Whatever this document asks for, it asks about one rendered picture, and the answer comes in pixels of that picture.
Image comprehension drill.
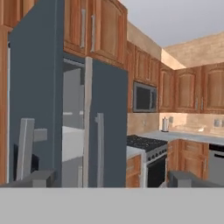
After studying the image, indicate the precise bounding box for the steel microwave oven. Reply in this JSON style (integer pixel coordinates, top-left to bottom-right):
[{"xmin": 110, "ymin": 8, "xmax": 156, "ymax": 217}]
[{"xmin": 132, "ymin": 80, "xmax": 158, "ymax": 114}]

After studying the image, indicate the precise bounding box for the small wooden base cupboard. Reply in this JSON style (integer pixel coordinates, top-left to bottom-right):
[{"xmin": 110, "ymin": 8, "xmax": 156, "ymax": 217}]
[{"xmin": 125, "ymin": 154, "xmax": 143, "ymax": 188}]

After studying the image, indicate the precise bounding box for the steel stove with black hob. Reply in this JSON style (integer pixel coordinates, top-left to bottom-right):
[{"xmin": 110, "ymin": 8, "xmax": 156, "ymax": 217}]
[{"xmin": 126, "ymin": 134, "xmax": 169, "ymax": 188}]

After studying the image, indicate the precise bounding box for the wooden base cupboard run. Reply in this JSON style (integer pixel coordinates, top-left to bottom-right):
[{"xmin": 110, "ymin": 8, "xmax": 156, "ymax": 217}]
[{"xmin": 166, "ymin": 138, "xmax": 210, "ymax": 184}]

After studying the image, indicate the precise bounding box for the fridge body with pale shelves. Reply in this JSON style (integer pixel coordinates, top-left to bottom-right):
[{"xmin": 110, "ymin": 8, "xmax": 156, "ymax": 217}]
[{"xmin": 62, "ymin": 52, "xmax": 86, "ymax": 188}]

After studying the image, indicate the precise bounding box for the grey fridge door handle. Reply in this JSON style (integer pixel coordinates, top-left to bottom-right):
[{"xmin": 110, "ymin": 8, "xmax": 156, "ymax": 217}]
[{"xmin": 94, "ymin": 112, "xmax": 105, "ymax": 188}]

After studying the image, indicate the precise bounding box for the dark blue-grey freezer door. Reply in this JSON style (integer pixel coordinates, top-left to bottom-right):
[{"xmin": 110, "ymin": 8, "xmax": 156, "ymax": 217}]
[{"xmin": 8, "ymin": 0, "xmax": 66, "ymax": 188}]

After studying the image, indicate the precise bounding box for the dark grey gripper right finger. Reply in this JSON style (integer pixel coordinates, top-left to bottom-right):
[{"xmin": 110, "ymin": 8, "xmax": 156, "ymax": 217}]
[{"xmin": 167, "ymin": 170, "xmax": 224, "ymax": 188}]

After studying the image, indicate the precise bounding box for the white paper towel roll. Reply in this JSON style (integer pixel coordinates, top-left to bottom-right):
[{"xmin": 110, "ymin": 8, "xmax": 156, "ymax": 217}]
[{"xmin": 161, "ymin": 115, "xmax": 171, "ymax": 133}]

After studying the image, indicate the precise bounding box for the grey freezer door handle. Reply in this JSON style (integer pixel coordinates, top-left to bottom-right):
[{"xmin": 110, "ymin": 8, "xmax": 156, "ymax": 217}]
[{"xmin": 15, "ymin": 117, "xmax": 48, "ymax": 182}]

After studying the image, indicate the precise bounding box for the dark blue-grey fridge door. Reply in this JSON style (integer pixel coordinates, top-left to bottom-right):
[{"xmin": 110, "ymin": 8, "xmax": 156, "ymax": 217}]
[{"xmin": 83, "ymin": 56, "xmax": 130, "ymax": 188}]

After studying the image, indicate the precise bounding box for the wide wooden cupboard door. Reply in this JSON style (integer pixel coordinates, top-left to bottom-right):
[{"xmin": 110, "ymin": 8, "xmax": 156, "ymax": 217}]
[{"xmin": 87, "ymin": 0, "xmax": 129, "ymax": 70}]

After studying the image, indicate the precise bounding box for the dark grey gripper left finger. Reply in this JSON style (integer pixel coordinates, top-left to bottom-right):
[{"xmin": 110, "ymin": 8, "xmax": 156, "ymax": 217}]
[{"xmin": 0, "ymin": 168, "xmax": 57, "ymax": 188}]

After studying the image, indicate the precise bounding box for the wooden wall cupboard run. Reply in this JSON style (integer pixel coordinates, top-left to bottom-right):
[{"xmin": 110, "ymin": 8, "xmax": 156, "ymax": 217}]
[{"xmin": 126, "ymin": 39, "xmax": 224, "ymax": 116}]

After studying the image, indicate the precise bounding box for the narrow wooden cupboard door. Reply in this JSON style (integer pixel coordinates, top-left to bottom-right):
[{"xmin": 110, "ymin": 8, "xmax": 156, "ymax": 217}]
[{"xmin": 63, "ymin": 0, "xmax": 89, "ymax": 58}]

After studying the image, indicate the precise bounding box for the steel dishwasher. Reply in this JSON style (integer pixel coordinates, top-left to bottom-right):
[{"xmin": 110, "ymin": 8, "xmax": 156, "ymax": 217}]
[{"xmin": 207, "ymin": 143, "xmax": 224, "ymax": 188}]

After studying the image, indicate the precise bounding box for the grey cupboard door handle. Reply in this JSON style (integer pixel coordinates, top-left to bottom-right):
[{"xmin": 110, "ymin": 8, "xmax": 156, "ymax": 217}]
[
  {"xmin": 90, "ymin": 14, "xmax": 96, "ymax": 53},
  {"xmin": 80, "ymin": 8, "xmax": 87, "ymax": 49}
]

